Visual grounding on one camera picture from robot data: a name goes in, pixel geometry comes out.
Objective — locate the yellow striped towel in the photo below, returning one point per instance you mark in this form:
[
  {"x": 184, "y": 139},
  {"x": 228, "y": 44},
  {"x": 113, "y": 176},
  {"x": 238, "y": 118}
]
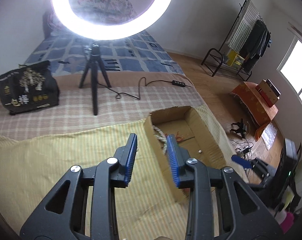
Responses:
[{"x": 150, "y": 206}]

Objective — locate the black snack bag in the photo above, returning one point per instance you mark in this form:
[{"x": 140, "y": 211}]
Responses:
[{"x": 29, "y": 88}]

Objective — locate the yellow box on rack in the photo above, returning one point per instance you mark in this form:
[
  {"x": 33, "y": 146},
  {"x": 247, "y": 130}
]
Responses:
[{"x": 234, "y": 60}]

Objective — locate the orange cloth covered table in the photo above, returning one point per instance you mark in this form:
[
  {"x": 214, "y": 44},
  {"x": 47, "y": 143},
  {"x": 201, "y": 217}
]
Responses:
[{"x": 257, "y": 106}]

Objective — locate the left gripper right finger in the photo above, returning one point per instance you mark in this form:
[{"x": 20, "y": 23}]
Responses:
[{"x": 221, "y": 204}]

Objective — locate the dark hanging clothes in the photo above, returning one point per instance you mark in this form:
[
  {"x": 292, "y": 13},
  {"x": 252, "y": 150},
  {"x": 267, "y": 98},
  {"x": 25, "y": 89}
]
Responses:
[{"x": 255, "y": 46}]

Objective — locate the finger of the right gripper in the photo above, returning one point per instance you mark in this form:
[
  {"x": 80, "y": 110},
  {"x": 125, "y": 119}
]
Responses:
[{"x": 246, "y": 164}]

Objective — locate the white power strip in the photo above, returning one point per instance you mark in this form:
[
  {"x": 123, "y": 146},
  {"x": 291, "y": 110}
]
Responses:
[{"x": 243, "y": 152}]

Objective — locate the black tripod stand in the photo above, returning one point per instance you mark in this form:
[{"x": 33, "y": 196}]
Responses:
[{"x": 94, "y": 62}]

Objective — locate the striped white towel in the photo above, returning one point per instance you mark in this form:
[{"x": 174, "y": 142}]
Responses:
[{"x": 243, "y": 26}]

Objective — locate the small black floor tripod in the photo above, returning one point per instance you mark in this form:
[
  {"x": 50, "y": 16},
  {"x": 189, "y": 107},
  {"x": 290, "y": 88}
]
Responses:
[{"x": 239, "y": 128}]

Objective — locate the bubble wrap sheet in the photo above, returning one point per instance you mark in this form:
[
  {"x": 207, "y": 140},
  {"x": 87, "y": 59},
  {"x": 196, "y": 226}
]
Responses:
[{"x": 269, "y": 135}]

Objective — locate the black clothes rack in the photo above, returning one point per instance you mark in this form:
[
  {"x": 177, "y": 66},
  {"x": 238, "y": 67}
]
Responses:
[{"x": 216, "y": 58}]

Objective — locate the red string green pendant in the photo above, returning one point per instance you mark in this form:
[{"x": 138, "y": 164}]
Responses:
[{"x": 183, "y": 135}]

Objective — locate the blue patterned bed sheet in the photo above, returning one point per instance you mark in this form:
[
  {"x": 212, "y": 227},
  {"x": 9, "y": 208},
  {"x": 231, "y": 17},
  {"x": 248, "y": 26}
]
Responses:
[{"x": 69, "y": 54}]

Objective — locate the plaid bed sheet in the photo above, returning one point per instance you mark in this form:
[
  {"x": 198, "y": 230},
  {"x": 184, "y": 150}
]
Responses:
[{"x": 74, "y": 112}]

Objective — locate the brown cardboard package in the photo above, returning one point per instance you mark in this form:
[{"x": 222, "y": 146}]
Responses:
[{"x": 268, "y": 91}]

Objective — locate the folded floral quilt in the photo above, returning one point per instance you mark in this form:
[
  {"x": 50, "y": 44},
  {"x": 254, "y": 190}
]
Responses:
[{"x": 107, "y": 12}]

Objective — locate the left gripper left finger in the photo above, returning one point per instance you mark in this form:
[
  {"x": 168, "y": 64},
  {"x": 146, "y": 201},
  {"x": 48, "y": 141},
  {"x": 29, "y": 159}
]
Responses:
[{"x": 81, "y": 205}]

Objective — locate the window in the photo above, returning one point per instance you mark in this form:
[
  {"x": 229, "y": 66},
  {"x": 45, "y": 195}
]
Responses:
[{"x": 291, "y": 65}]

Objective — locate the cardboard box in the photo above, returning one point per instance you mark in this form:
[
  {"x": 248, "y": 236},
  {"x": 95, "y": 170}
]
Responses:
[{"x": 209, "y": 137}]

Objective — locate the white ring light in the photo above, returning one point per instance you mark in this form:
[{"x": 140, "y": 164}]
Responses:
[{"x": 103, "y": 32}]

